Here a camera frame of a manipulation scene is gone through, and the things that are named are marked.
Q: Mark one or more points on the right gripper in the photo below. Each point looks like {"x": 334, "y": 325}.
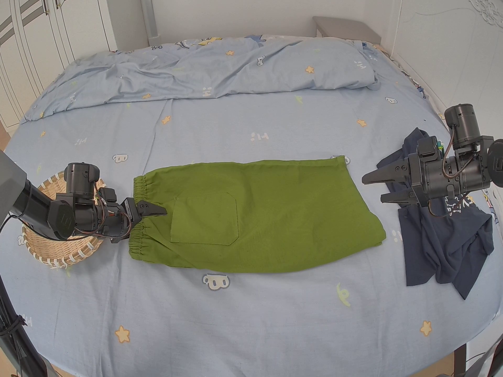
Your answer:
{"x": 436, "y": 179}

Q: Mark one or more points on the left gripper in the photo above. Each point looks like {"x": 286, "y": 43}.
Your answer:
{"x": 127, "y": 222}

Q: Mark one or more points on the green shorts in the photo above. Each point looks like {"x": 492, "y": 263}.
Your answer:
{"x": 275, "y": 218}

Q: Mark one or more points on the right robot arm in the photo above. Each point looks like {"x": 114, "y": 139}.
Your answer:
{"x": 465, "y": 124}

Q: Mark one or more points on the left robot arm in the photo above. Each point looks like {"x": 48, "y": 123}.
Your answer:
{"x": 59, "y": 218}

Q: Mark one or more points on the dark blue garment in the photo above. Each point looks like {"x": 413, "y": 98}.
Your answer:
{"x": 440, "y": 242}

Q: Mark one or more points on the round woven basket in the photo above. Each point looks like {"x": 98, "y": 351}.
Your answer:
{"x": 63, "y": 254}

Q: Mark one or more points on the bed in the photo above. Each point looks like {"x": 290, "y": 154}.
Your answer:
{"x": 251, "y": 316}

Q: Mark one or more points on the pale blue quilt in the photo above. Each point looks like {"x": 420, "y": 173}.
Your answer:
{"x": 235, "y": 69}

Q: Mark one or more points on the grey bedside table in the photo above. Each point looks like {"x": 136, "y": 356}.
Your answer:
{"x": 345, "y": 28}

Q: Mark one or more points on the white wardrobe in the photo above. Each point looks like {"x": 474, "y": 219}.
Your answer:
{"x": 39, "y": 33}

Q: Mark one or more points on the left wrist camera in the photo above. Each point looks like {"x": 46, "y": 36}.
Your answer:
{"x": 108, "y": 195}

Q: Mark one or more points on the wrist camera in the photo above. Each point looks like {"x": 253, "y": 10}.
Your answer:
{"x": 428, "y": 147}
{"x": 108, "y": 195}

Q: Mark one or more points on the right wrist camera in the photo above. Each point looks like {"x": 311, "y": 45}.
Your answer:
{"x": 428, "y": 147}

